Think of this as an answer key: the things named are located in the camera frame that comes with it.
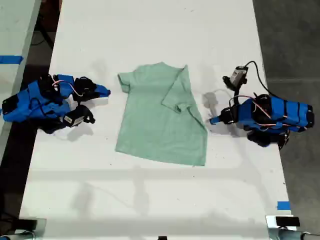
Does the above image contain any pale green T-shirt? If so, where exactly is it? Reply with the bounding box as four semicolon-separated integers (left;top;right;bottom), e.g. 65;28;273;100
114;61;209;168

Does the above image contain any long blue tape strip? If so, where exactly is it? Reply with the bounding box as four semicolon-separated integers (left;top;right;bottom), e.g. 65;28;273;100
0;55;24;65

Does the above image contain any short blue tape strip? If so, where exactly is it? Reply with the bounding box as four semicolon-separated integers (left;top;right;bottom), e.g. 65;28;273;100
276;200;292;211

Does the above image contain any small black box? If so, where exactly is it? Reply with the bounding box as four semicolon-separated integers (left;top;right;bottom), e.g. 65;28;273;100
17;219;39;230
275;216;301;227

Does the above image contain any grey metal tube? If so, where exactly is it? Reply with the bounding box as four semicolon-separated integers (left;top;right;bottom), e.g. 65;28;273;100
278;228;320;240
0;230;36;240

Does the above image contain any red and white arm wire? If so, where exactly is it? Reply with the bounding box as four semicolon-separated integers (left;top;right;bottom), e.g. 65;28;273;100
251;98;284;127
51;79;85;98

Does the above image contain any black camera stalk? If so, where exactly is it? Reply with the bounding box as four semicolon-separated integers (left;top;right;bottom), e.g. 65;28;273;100
73;104;96;125
233;82;248;101

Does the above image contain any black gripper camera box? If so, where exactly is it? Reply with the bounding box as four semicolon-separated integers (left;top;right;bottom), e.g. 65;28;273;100
62;112;85;128
222;65;249;89

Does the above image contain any black camera cable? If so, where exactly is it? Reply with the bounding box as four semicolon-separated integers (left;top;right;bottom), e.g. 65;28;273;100
243;60;276;98

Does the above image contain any dark floor cable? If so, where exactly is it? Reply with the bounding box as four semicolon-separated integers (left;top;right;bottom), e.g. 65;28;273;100
31;23;55;50

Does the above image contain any metal table corner bracket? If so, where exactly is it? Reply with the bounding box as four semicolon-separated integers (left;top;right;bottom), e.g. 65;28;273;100
14;217;48;240
265;214;302;240

